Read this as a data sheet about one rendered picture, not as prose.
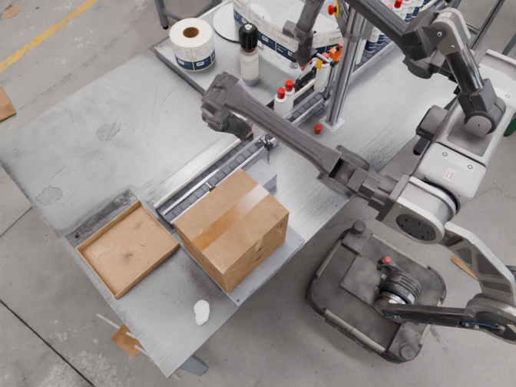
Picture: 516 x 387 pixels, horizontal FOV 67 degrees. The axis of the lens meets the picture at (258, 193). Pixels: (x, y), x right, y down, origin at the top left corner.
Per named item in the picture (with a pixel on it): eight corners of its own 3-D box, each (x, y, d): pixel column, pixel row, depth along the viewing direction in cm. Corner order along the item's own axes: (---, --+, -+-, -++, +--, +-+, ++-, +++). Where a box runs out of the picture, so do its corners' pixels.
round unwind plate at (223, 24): (243, -5, 217) (243, -6, 216) (282, 22, 206) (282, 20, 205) (201, 22, 207) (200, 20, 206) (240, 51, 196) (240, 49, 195)
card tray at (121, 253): (141, 203, 162) (138, 199, 158) (180, 246, 153) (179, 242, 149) (79, 252, 152) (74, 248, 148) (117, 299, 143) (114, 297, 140)
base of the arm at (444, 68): (456, 96, 115) (476, 65, 105) (431, 84, 117) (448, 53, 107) (467, 78, 119) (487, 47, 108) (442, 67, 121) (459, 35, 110)
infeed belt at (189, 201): (399, 21, 212) (401, 14, 209) (411, 28, 209) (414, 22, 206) (157, 213, 159) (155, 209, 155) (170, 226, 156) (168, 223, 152)
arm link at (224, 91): (197, 97, 87) (221, 59, 88) (197, 106, 101) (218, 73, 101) (355, 200, 95) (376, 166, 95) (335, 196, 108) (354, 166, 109)
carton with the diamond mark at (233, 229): (243, 201, 160) (239, 167, 136) (285, 240, 152) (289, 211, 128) (186, 250, 150) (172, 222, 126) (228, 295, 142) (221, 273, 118)
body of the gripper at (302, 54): (289, 58, 165) (291, 44, 158) (305, 46, 168) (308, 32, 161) (301, 66, 163) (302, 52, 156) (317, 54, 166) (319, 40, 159)
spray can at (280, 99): (279, 115, 177) (281, 83, 159) (287, 122, 175) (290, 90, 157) (270, 122, 175) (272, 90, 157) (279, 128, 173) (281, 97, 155)
